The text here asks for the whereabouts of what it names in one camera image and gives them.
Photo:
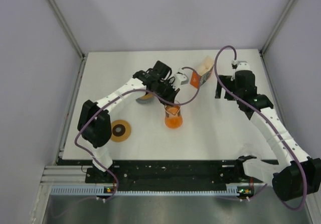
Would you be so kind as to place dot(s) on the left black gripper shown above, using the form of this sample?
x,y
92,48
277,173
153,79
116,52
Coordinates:
x,y
171,97

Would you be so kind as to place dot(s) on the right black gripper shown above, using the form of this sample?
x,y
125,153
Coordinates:
x,y
227,81

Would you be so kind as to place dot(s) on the orange coffee filter box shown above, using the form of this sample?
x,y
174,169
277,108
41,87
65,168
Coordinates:
x,y
203,72

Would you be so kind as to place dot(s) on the orange liquid glass beaker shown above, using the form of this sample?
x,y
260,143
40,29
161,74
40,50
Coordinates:
x,y
173,117

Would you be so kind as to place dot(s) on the clear glass server jug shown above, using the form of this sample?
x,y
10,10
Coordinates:
x,y
144,101

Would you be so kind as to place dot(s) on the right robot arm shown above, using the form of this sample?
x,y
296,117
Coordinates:
x,y
296,172

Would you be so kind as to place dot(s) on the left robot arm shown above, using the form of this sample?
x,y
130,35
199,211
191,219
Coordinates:
x,y
95,120

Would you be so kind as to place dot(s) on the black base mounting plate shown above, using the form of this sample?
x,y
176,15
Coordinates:
x,y
175,185

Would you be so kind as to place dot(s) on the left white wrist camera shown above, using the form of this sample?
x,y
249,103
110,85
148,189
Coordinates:
x,y
180,78

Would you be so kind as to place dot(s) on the aluminium front rail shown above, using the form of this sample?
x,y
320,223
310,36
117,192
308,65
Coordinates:
x,y
65,176

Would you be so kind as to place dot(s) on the grey slotted cable duct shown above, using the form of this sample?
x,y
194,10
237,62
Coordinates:
x,y
105,191

